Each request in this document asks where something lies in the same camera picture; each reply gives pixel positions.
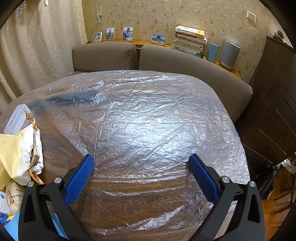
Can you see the stack of books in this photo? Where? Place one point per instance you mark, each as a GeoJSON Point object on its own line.
{"type": "Point", "coordinates": [188, 40]}

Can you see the black backpack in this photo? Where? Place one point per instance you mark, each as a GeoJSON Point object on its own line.
{"type": "Point", "coordinates": [267, 182]}

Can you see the clear standing photo frame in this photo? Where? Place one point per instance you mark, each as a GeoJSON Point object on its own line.
{"type": "Point", "coordinates": [110, 34]}

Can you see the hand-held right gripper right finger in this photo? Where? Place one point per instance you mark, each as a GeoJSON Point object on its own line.
{"type": "Point", "coordinates": [203, 180]}

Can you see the grey cylindrical speaker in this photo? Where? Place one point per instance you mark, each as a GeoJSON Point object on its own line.
{"type": "Point", "coordinates": [229, 55]}

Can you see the clear plastic table cover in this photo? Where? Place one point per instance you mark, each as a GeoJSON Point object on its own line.
{"type": "Point", "coordinates": [148, 129]}

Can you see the clear photo frame with portrait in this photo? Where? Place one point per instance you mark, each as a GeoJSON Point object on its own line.
{"type": "Point", "coordinates": [128, 34]}

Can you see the blue and white carton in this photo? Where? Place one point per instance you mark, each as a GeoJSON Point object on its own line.
{"type": "Point", "coordinates": [4, 204]}

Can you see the brown sofa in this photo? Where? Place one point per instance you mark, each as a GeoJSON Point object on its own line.
{"type": "Point", "coordinates": [185, 62]}

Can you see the photo frame with building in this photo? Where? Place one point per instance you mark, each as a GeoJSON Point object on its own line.
{"type": "Point", "coordinates": [158, 39]}

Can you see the dark wooden cabinet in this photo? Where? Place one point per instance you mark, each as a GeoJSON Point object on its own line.
{"type": "Point", "coordinates": [272, 111]}

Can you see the small ornament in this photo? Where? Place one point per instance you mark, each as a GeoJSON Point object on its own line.
{"type": "Point", "coordinates": [279, 34]}

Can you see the dark flat object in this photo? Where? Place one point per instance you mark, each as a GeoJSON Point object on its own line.
{"type": "Point", "coordinates": [76, 97]}

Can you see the white wall switch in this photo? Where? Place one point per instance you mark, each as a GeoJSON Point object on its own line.
{"type": "Point", "coordinates": [251, 16]}

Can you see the beige curtain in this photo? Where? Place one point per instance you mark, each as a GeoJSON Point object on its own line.
{"type": "Point", "coordinates": [34, 58]}

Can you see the light blue flat box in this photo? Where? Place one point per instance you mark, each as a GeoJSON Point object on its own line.
{"type": "Point", "coordinates": [13, 229]}

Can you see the white framed photo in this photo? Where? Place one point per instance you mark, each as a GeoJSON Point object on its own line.
{"type": "Point", "coordinates": [97, 37]}

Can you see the white rectangular box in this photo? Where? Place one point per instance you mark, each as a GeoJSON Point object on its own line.
{"type": "Point", "coordinates": [16, 119]}

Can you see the yellow paper bag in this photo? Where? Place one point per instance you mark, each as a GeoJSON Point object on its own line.
{"type": "Point", "coordinates": [12, 153]}

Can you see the crumpled beige paper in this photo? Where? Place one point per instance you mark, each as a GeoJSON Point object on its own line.
{"type": "Point", "coordinates": [15, 194]}

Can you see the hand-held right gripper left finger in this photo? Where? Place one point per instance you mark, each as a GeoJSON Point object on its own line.
{"type": "Point", "coordinates": [79, 179]}

